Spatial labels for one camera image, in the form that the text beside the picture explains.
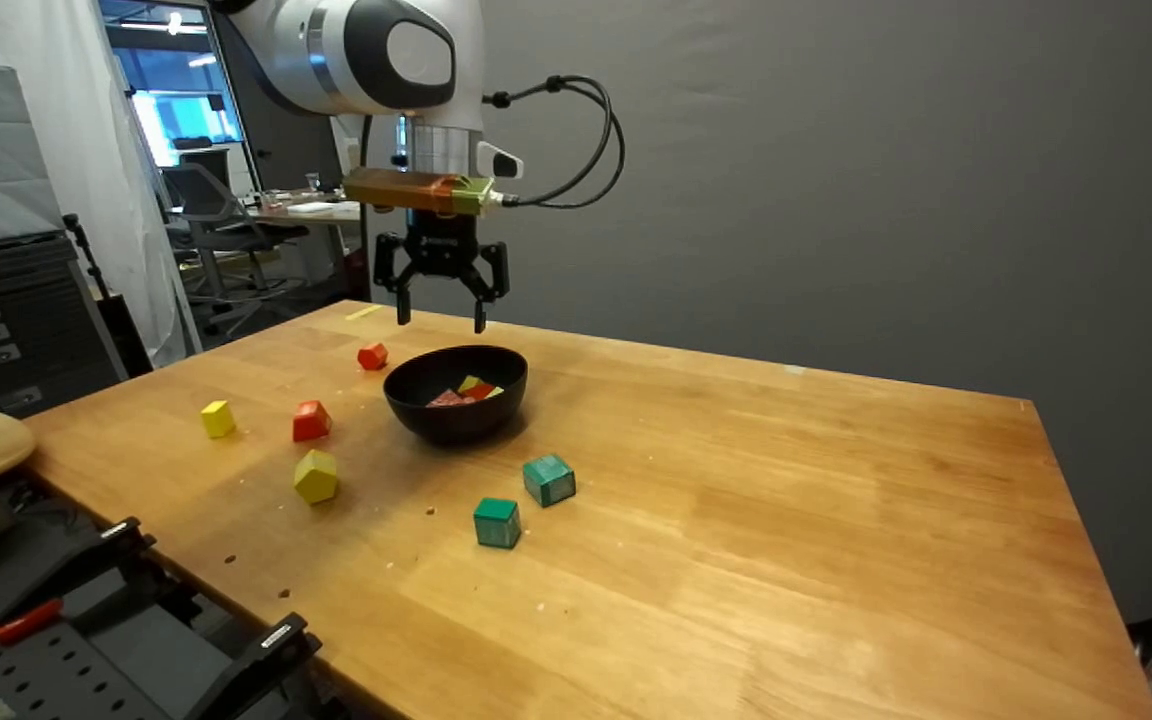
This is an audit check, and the yellow-green pentagonal wooden block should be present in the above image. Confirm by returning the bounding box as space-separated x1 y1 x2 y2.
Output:
287 446 345 512

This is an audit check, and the white desk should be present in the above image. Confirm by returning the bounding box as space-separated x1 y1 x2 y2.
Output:
244 185 368 233

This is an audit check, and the wrist mounted stereo camera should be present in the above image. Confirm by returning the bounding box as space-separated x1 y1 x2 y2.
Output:
341 164 509 219

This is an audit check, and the black camera cable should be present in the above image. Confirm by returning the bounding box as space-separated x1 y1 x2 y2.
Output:
480 71 633 215

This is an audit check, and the black bowl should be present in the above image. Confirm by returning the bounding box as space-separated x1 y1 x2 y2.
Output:
380 340 533 452

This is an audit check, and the computer monitor blue screen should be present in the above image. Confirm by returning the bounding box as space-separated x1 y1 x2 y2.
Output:
132 77 255 176

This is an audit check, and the teal wooden block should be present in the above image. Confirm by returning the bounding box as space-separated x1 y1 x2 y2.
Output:
466 492 526 553
518 452 580 512

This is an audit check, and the black office chair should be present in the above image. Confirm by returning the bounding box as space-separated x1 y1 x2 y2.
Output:
154 157 279 343

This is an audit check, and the black equipment case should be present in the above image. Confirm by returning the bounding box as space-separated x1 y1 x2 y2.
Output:
0 229 127 419

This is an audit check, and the grey collapsible backdrop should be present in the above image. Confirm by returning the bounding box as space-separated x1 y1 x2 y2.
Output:
361 0 1152 632

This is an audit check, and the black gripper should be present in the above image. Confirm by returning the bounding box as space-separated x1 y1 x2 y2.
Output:
372 206 510 334

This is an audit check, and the yellow wooden cube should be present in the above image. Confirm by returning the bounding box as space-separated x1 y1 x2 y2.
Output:
195 395 239 444

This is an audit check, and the white fabric curtain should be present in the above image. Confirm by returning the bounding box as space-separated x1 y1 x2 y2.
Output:
0 0 208 372

